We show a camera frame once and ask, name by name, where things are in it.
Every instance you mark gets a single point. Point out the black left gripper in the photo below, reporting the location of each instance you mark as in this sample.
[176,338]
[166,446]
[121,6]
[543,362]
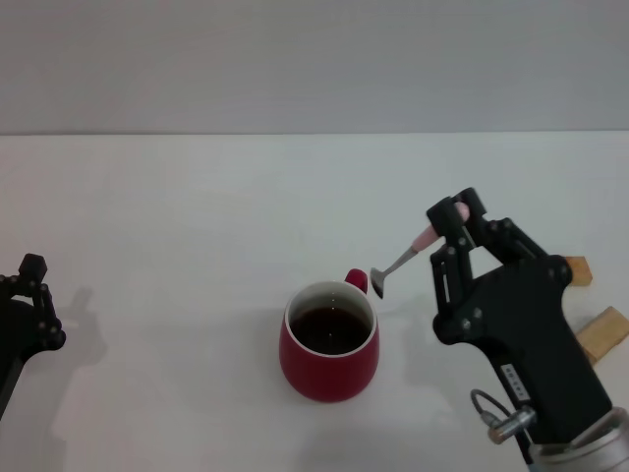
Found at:
[17,334]

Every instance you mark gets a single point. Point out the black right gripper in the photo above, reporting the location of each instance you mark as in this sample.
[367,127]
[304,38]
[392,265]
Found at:
[531,324]

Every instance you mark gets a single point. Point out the plain wooden block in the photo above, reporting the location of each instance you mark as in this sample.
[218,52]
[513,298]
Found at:
[604,334]

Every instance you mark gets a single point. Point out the red ceramic mug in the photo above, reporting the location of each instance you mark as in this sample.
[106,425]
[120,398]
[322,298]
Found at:
[329,378]

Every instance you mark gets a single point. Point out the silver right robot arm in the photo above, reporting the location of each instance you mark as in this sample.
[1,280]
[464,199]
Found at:
[589,452]

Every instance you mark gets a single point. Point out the wooden block with orange stain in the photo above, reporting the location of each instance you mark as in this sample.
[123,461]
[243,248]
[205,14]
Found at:
[581,273]

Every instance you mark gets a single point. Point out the dark coffee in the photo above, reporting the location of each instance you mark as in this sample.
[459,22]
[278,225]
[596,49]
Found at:
[329,329]

